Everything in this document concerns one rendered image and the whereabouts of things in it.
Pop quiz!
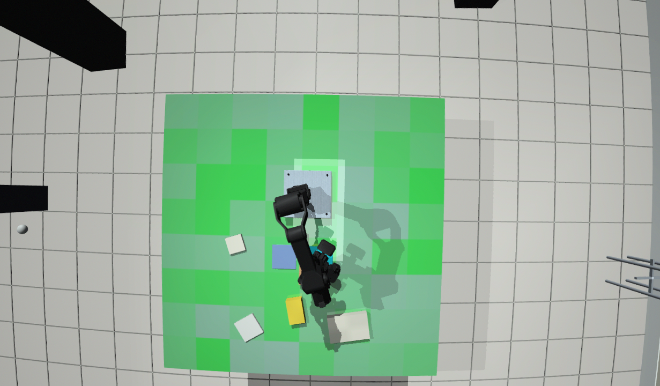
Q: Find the yellow rectangular block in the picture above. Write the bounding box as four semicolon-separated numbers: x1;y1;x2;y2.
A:
285;296;306;325

